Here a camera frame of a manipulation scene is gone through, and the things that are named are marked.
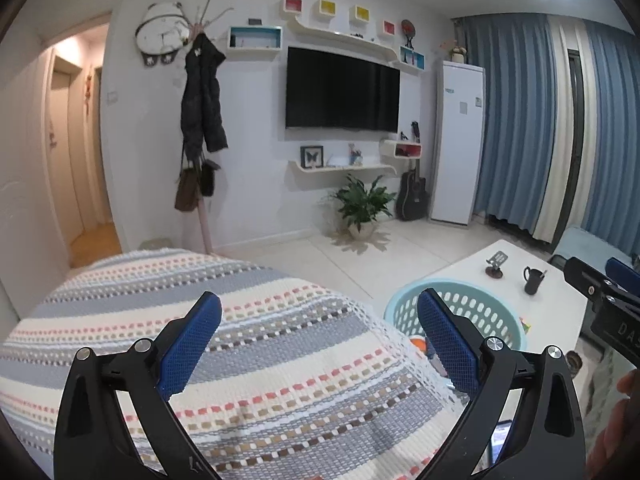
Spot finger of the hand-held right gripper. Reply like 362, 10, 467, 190
606, 256, 640, 291
564, 256, 640, 311

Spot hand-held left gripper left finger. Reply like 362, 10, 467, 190
52, 290, 222, 480

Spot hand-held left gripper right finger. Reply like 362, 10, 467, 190
416, 287, 587, 480

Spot light blue perforated basket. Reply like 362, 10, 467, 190
384, 281, 528, 376

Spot person's right hand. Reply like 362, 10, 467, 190
586, 367, 640, 471

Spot light blue sofa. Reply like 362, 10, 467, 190
550, 225, 633, 272

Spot black mug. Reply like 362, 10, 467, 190
523, 266, 547, 296

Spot phone stand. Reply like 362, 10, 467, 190
485, 251, 508, 278

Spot striped woven blanket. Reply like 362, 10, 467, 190
0, 247, 453, 480

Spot pink coat rack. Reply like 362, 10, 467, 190
187, 0, 236, 256

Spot blue curtain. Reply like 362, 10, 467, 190
452, 12, 556, 236
582, 20, 640, 261

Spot cream curtain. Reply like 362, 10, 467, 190
532, 14, 601, 247

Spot black acoustic guitar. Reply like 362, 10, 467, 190
396, 160, 430, 222

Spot brown bag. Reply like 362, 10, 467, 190
174, 160, 201, 212

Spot potted green plant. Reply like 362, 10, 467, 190
320, 174, 398, 240

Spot black bag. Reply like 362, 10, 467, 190
200, 159, 220, 197

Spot white box shelf red inside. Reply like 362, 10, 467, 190
380, 138, 423, 160

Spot white open door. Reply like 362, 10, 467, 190
0, 42, 71, 321

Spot hallway door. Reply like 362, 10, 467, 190
47, 57, 84, 233

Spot black padded coat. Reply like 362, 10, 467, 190
180, 32, 229, 158

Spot small teal box shelf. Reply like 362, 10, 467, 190
400, 45, 426, 70

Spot white box shelf teal inside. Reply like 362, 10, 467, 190
227, 26, 282, 53

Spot long white curved shelf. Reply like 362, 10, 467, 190
285, 15, 426, 72

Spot white curved wall shelf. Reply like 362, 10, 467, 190
288, 160, 398, 179

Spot wall-mounted black television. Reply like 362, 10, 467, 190
285, 46, 402, 132

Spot panda wall clock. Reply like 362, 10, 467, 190
135, 1, 191, 66

